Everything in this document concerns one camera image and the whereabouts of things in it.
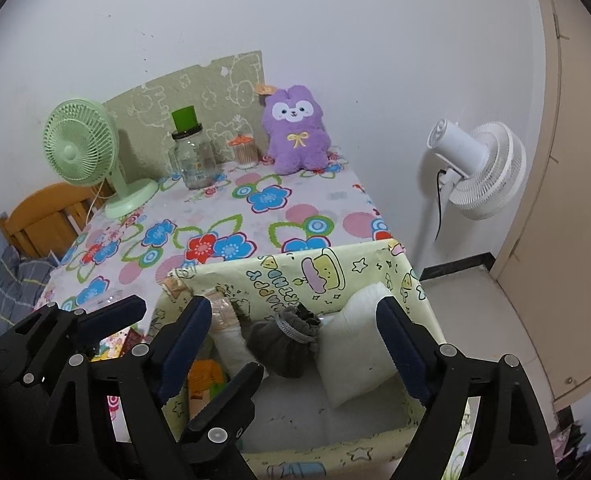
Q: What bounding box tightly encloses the green desk fan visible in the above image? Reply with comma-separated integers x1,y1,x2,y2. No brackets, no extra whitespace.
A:
43,98,162,219

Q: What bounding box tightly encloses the beige door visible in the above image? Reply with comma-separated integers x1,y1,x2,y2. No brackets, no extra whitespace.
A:
490,0,591,411

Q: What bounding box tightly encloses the yellow printed storage box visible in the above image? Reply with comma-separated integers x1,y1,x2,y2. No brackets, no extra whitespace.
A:
152,239,469,480

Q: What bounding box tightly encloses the small jar with orange lid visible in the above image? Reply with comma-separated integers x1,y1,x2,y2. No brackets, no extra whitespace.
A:
228,132,257,170

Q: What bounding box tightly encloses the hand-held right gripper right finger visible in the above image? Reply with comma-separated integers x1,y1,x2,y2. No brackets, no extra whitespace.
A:
375,296,559,480

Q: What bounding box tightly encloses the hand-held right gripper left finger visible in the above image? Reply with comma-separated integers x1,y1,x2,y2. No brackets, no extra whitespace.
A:
45,296,212,480

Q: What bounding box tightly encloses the wooden chair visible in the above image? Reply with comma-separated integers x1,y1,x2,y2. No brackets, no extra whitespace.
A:
0,180,116,261

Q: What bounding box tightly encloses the black fan cable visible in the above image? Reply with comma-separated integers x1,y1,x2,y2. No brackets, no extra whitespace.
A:
434,169,449,241

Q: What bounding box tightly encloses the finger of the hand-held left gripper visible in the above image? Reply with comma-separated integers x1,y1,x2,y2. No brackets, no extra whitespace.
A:
178,361,265,480
0,296,147,396

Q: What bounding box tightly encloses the glass jar with green lid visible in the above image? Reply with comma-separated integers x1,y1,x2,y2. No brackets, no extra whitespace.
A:
169,106,215,191

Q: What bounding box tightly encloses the yellow orange packet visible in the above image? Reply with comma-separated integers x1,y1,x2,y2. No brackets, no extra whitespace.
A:
188,359,226,418

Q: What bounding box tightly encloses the green printed board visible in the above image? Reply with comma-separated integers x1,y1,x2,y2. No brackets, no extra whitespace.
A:
102,50,266,181

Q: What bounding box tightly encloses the purple plush bunny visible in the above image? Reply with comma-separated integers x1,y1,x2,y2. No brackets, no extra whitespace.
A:
255,84,332,177

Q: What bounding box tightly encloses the clear glass mug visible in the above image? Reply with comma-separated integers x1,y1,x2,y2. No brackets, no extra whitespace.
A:
166,142,183,177

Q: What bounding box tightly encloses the grey plaid blanket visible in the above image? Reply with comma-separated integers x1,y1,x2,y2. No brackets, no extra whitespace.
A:
0,245,58,331

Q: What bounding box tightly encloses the white standing fan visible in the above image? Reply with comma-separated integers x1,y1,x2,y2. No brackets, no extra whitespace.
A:
410,118,527,281

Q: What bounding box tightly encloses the grey sock bundle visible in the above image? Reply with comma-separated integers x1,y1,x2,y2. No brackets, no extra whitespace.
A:
245,302,322,379

